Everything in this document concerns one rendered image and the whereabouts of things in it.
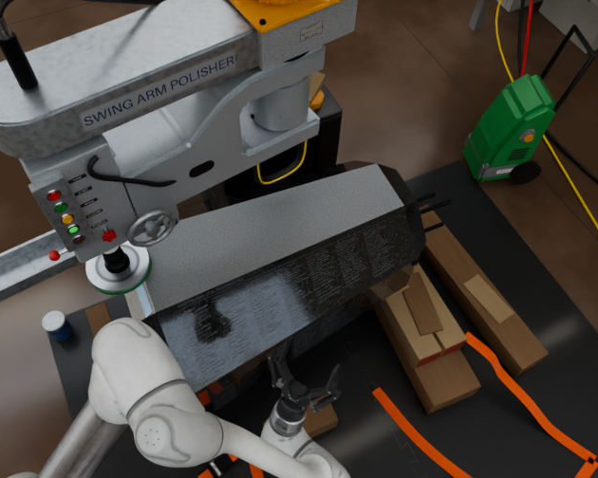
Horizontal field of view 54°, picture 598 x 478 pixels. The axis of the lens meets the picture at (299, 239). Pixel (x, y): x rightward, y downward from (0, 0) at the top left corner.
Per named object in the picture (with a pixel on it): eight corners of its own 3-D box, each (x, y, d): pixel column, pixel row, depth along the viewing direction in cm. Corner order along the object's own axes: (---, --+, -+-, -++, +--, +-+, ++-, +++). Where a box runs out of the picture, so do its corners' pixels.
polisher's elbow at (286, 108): (245, 93, 192) (241, 45, 175) (302, 86, 194) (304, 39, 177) (253, 137, 182) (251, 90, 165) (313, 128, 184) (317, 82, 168)
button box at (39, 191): (92, 233, 164) (60, 170, 140) (96, 240, 163) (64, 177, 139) (65, 246, 161) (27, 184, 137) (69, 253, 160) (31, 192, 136)
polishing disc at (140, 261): (154, 284, 196) (153, 282, 195) (89, 299, 193) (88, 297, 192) (144, 232, 207) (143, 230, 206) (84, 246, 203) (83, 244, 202)
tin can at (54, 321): (72, 340, 275) (64, 328, 264) (50, 342, 274) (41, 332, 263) (73, 320, 280) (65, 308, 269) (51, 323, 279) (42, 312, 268)
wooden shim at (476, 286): (461, 284, 282) (462, 284, 281) (476, 275, 285) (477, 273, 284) (498, 324, 272) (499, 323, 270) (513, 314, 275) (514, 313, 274)
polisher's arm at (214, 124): (288, 119, 211) (289, 2, 170) (324, 160, 202) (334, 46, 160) (98, 210, 189) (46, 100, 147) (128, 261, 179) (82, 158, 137)
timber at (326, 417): (273, 455, 249) (272, 449, 239) (263, 429, 255) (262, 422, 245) (336, 427, 256) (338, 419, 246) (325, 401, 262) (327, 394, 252)
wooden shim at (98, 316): (84, 311, 283) (84, 309, 281) (105, 303, 285) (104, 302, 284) (100, 355, 271) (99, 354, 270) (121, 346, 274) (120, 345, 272)
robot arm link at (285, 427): (263, 424, 154) (268, 410, 150) (279, 402, 161) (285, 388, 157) (291, 443, 151) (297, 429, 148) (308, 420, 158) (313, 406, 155)
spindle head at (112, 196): (159, 170, 193) (130, 64, 155) (192, 215, 184) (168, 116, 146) (56, 218, 182) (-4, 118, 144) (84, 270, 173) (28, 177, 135)
